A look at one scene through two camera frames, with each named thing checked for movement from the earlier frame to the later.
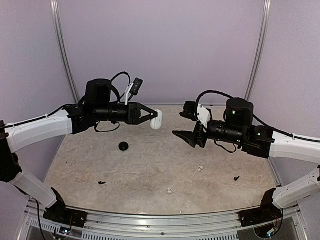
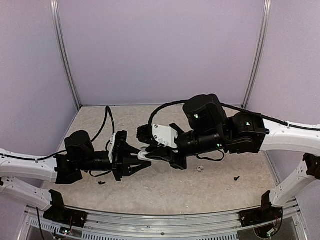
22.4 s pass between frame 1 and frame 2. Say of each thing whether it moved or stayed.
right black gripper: moved
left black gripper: moved
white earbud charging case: moved
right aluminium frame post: stayed
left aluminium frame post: stayed
